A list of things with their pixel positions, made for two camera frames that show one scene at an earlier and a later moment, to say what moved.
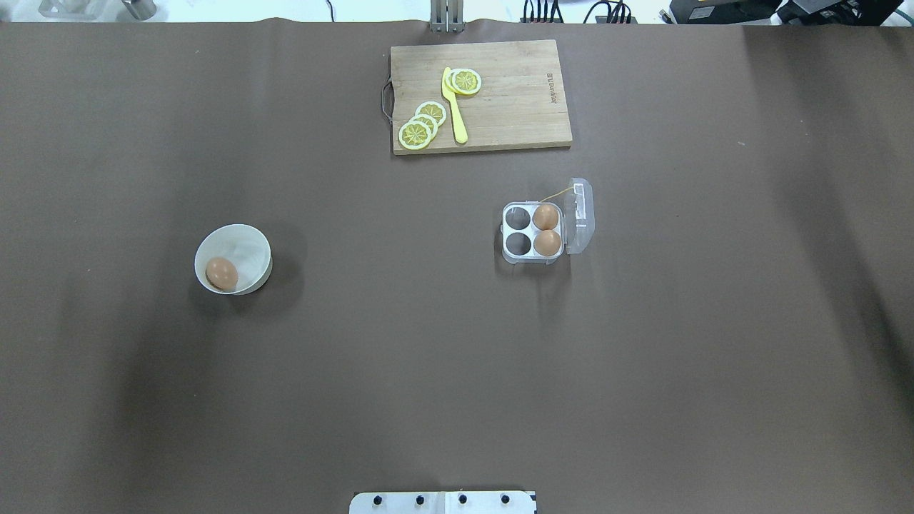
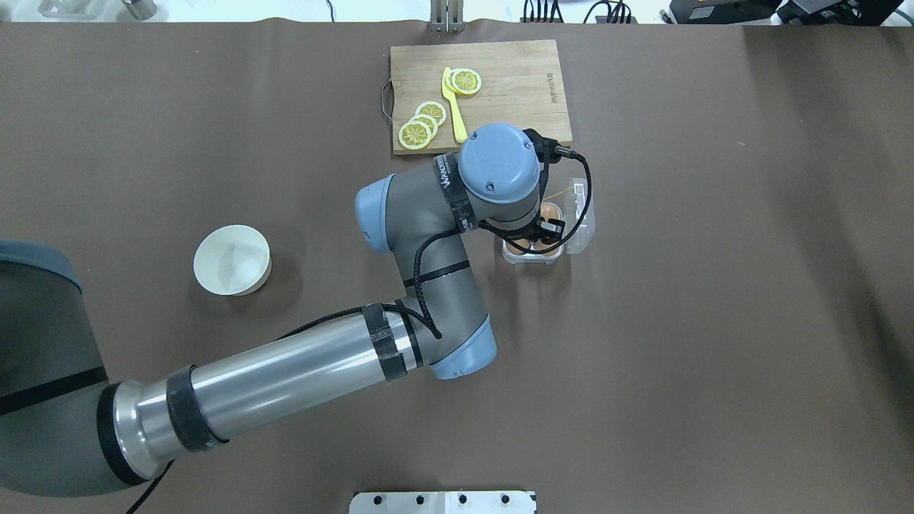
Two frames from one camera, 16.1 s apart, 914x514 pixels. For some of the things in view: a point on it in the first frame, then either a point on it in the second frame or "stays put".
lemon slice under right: [448, 80] stays put
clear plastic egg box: [538, 232] stays put
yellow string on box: [556, 193] stays put
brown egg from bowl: [221, 273] to [524, 243]
